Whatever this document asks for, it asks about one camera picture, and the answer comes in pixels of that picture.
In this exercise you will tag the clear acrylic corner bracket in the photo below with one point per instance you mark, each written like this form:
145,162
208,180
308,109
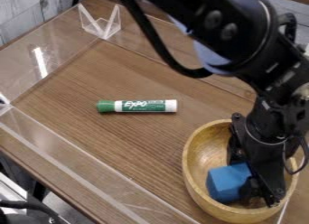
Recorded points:
101,27

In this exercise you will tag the clear acrylic tray wall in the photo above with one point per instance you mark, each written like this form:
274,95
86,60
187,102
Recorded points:
113,163

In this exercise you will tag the green Expo marker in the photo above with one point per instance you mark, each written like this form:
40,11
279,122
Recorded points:
133,106

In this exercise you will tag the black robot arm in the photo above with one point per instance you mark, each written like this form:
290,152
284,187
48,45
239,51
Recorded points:
246,41

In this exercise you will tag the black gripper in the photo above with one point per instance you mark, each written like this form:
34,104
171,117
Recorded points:
270,156

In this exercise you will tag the brown wooden bowl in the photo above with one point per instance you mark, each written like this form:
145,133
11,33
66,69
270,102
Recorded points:
205,152

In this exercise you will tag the blue foam block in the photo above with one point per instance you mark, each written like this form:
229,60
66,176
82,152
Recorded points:
225,180

